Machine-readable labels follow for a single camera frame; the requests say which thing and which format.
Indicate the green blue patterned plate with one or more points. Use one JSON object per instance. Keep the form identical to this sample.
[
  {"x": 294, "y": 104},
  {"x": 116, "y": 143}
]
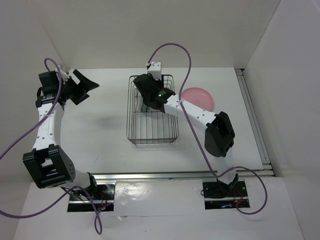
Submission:
[{"x": 145, "y": 108}]

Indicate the aluminium rail front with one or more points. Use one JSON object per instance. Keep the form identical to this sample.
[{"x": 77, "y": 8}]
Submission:
[{"x": 154, "y": 176}]

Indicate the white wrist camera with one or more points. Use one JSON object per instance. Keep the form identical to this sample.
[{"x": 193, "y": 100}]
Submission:
[
  {"x": 154, "y": 69},
  {"x": 63, "y": 70}
]

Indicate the clear glass plate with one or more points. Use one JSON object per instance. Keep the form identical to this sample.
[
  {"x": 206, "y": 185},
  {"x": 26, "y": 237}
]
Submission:
[{"x": 138, "y": 104}]

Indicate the aluminium rail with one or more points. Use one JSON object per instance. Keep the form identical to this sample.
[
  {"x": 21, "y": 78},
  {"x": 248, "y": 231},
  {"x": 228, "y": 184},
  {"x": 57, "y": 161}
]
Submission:
[
  {"x": 154, "y": 176},
  {"x": 263, "y": 153}
]

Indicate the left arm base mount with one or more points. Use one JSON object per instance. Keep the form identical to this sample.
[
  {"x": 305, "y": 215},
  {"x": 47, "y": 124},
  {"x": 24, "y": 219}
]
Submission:
[{"x": 103, "y": 199}]

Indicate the pink plastic plate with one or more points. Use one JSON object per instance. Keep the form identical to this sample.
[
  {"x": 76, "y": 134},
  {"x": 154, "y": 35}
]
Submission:
[{"x": 199, "y": 97}]

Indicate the dark wire dish rack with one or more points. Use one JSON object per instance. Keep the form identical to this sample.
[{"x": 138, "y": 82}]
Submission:
[{"x": 148, "y": 128}]

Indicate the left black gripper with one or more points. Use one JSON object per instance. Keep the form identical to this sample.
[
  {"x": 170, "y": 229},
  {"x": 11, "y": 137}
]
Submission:
[{"x": 86, "y": 84}]

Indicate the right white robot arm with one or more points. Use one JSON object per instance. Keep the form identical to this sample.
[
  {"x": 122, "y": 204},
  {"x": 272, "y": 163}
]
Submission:
[{"x": 218, "y": 131}]

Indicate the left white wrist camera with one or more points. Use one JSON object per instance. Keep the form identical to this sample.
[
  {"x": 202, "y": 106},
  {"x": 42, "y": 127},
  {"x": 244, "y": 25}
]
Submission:
[{"x": 63, "y": 70}]

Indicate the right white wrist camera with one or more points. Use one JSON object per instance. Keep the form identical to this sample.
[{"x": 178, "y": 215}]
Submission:
[{"x": 154, "y": 69}]

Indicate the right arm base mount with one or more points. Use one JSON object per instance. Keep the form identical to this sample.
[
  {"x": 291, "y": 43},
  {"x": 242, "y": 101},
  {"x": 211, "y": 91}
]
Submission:
[{"x": 215, "y": 198}]

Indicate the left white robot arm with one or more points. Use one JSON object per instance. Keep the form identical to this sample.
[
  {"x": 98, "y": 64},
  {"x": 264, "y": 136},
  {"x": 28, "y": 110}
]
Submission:
[{"x": 48, "y": 165}]

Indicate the aluminium rail right side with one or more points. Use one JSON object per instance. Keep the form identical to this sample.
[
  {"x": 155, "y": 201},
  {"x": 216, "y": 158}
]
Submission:
[{"x": 263, "y": 153}]

